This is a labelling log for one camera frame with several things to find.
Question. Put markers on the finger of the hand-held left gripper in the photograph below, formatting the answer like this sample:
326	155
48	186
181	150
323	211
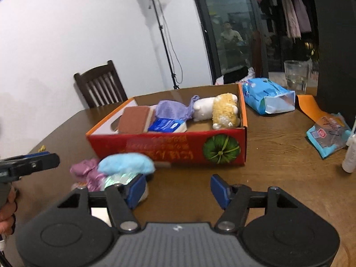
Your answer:
36	162

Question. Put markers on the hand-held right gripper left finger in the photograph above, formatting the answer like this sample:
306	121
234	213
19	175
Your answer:
137	190

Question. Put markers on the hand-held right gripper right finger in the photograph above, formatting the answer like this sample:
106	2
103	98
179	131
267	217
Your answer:
219	192

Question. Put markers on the clear plastic bag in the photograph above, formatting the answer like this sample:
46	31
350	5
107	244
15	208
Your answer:
125	164

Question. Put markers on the red cardboard box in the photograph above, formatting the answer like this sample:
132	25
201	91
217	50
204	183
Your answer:
167	147

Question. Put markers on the brown sponge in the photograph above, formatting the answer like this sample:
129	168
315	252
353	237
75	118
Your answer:
133	119

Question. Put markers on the blue printed wipes packet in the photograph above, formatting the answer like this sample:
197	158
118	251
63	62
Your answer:
167	124

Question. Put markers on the white and yellow plush toy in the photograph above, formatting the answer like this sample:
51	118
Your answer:
225	110

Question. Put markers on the lavender plastic bag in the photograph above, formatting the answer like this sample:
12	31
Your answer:
169	110

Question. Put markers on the person's left hand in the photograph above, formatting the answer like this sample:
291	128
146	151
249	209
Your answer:
8	219

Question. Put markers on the yellow petal crumbs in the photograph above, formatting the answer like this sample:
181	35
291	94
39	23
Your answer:
42	148

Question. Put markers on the purple ruffled scrunchie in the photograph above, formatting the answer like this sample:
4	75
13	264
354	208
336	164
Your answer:
94	180

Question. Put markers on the pink crumpled bag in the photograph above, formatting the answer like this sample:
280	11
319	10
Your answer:
82	167

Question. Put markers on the white flat box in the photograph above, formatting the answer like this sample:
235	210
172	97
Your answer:
98	215

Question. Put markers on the dark wooden chair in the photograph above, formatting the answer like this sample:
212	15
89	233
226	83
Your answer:
101	86

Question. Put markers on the light blue tissue pack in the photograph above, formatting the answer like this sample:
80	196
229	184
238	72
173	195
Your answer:
258	94

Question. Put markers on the black cloth bundle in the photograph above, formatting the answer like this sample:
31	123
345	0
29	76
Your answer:
236	75

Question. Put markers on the teal snack packet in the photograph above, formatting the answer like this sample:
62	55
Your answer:
328	136

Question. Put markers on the pink white plastic bag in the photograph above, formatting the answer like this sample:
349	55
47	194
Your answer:
251	72

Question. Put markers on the orange paper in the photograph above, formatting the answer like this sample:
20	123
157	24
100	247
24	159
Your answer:
308	104

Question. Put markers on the white spray bottle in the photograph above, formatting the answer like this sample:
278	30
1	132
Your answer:
350	155

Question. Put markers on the clear drinking glass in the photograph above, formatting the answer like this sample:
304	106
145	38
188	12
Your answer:
296	75

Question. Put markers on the sliding glass door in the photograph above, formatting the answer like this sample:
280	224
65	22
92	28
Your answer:
222	5

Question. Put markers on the mauve hanging coat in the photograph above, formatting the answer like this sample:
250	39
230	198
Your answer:
294	14

